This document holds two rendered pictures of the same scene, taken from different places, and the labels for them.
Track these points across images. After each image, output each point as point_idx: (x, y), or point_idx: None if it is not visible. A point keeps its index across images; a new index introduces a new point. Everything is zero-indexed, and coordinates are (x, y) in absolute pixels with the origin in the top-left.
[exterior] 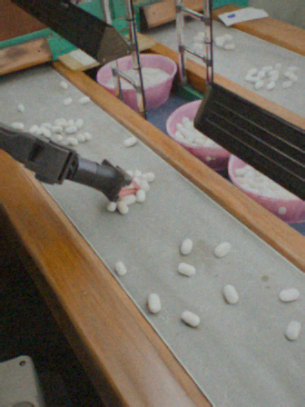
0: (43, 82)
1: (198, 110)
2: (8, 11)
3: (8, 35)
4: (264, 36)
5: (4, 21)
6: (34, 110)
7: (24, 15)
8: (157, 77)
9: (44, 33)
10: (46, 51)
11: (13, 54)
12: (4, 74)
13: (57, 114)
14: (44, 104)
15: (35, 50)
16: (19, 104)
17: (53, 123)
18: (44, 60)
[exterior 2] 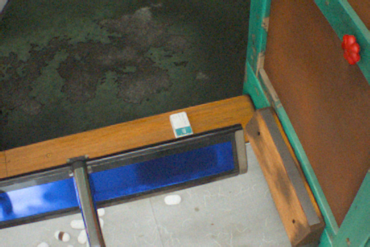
0: (263, 236)
1: None
2: (326, 153)
3: (314, 167)
4: None
5: (318, 152)
6: (166, 218)
7: (333, 183)
8: None
9: (330, 227)
10: (296, 234)
11: (281, 180)
12: (263, 174)
13: (134, 246)
14: (180, 234)
15: (293, 215)
16: (199, 201)
17: (112, 237)
18: (287, 232)
